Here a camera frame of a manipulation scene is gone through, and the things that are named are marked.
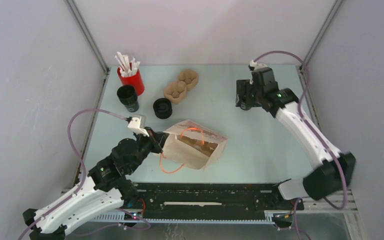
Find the beige paper bag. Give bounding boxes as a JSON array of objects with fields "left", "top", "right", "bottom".
[{"left": 162, "top": 120, "right": 228, "bottom": 170}]

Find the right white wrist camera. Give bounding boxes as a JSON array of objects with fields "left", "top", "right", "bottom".
[{"left": 248, "top": 60, "right": 268, "bottom": 71}]

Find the stack of black cups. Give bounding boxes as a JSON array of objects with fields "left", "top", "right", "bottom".
[{"left": 116, "top": 85, "right": 140, "bottom": 113}]

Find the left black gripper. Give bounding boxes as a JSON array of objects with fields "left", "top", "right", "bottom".
[{"left": 128, "top": 126, "right": 170, "bottom": 173}]

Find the single brown pulp carrier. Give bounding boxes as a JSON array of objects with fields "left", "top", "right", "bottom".
[{"left": 178, "top": 136, "right": 218, "bottom": 157}]

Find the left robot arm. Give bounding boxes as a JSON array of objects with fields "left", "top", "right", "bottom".
[{"left": 23, "top": 127, "right": 169, "bottom": 240}]

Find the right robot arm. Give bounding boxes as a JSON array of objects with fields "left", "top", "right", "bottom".
[{"left": 235, "top": 64, "right": 356, "bottom": 209}]

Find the red cylindrical holder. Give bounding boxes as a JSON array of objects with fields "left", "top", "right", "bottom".
[{"left": 117, "top": 67, "right": 145, "bottom": 96}]

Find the stack of black lids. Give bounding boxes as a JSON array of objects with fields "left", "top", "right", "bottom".
[{"left": 152, "top": 98, "right": 173, "bottom": 120}]

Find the brown pulp cup carrier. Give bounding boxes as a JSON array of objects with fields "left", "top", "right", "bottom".
[{"left": 163, "top": 69, "right": 199, "bottom": 105}]

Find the black paper coffee cup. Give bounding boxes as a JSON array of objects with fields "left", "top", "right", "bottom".
[{"left": 240, "top": 102, "right": 251, "bottom": 111}]

